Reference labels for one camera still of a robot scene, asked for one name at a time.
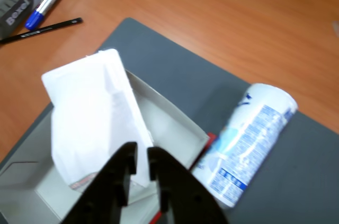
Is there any gray Boxer printed box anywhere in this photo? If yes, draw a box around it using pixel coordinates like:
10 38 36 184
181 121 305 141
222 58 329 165
0 0 55 40

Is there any gray open cardboard box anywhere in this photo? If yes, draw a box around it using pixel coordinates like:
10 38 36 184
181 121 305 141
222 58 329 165
0 69 218 224

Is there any black pencil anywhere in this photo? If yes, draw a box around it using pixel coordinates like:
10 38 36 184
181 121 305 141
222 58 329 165
0 17 83 45

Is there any white can with blue print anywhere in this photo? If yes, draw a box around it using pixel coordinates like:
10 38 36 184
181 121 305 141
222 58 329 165
192 83 299 209

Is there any gray rubber mat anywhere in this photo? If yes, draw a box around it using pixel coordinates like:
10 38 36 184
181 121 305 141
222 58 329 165
0 17 339 224

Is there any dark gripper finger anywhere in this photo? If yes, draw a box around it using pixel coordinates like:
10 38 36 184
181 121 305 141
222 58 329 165
147 146 230 224
59 141 138 224

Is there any silver marker with blue cap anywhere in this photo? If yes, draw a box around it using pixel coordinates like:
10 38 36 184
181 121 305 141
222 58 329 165
24 0 72 30

